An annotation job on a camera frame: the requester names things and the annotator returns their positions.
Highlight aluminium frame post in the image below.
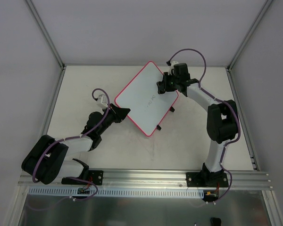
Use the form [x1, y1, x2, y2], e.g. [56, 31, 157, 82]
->
[227, 0, 274, 71]
[25, 0, 66, 70]

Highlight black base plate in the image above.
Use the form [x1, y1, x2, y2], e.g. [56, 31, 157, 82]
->
[186, 172, 229, 188]
[88, 170, 104, 186]

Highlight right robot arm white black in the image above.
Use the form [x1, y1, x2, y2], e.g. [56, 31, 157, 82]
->
[157, 61, 241, 187]

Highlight right aluminium frame post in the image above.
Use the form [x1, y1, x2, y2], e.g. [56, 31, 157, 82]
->
[227, 0, 274, 71]

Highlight black bone-shaped eraser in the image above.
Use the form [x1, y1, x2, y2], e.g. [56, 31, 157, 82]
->
[157, 81, 165, 95]

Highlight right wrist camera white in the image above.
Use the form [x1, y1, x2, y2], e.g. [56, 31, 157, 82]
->
[166, 60, 179, 70]

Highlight pink framed whiteboard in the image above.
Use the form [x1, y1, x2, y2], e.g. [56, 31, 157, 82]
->
[114, 61, 179, 137]

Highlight left aluminium frame post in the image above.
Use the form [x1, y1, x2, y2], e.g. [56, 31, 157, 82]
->
[25, 0, 66, 70]

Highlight aluminium mounting rail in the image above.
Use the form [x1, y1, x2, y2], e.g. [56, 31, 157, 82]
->
[17, 166, 274, 190]

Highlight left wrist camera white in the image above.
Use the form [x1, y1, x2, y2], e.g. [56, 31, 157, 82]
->
[95, 94, 108, 109]

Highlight white slotted cable duct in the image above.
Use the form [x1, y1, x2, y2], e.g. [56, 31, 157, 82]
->
[28, 186, 204, 199]

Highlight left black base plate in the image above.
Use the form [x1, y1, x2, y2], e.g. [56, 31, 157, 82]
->
[88, 170, 104, 186]

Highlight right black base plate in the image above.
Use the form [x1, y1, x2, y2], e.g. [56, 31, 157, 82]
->
[186, 172, 229, 188]

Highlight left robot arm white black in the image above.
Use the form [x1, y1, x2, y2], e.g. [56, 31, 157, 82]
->
[21, 104, 131, 185]

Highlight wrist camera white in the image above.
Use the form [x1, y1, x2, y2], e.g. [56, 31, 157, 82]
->
[166, 60, 179, 70]
[95, 94, 108, 109]

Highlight black object bottom edge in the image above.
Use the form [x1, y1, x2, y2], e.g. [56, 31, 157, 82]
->
[210, 218, 222, 226]

